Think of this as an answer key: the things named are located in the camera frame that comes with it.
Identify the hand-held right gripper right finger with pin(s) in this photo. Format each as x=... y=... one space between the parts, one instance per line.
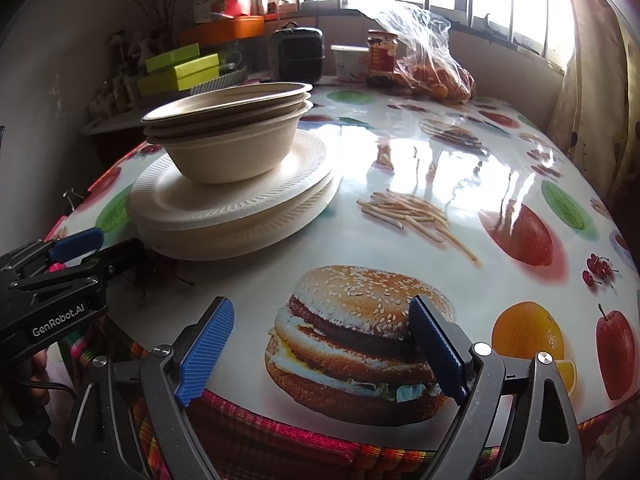
x=437 y=350

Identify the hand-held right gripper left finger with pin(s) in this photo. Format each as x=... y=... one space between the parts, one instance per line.
x=207 y=350

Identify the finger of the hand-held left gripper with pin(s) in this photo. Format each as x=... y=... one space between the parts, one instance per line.
x=75 y=245
x=115 y=257

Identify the white paper plate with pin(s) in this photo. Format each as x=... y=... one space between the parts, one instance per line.
x=240 y=251
x=260 y=228
x=225 y=200

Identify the beige paper bowl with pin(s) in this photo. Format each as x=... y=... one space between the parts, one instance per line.
x=230 y=160
x=225 y=102
x=150 y=132

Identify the black binder clip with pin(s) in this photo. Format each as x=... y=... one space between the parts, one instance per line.
x=75 y=197

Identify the white board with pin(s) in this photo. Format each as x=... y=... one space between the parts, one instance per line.
x=110 y=122

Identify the plaid cloth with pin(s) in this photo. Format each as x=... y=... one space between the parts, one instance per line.
x=300 y=445

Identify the cluster of small ornaments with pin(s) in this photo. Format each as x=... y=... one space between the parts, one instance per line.
x=120 y=85

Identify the thick lime green box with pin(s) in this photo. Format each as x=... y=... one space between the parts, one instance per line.
x=195 y=72

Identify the flat lime green box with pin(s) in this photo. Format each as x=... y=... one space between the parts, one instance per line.
x=172 y=57

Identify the clear drinking glass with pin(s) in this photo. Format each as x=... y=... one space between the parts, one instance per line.
x=230 y=62

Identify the dried branches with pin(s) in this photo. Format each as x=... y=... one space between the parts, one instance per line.
x=150 y=10

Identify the orange tray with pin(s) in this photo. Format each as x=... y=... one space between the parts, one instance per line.
x=225 y=27

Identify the pile of oranges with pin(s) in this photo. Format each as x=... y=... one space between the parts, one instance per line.
x=440 y=85

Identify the small grey fan heater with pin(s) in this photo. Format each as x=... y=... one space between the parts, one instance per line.
x=300 y=55

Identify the glass jar with red label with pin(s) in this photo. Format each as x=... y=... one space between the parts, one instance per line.
x=382 y=57

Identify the white paper cup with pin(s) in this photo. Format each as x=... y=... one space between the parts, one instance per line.
x=347 y=62

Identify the beige patterned curtain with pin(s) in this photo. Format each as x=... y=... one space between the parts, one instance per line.
x=595 y=85

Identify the clear plastic bag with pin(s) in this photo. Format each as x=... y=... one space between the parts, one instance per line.
x=425 y=25

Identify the black window latch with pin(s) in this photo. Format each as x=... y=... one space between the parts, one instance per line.
x=486 y=17

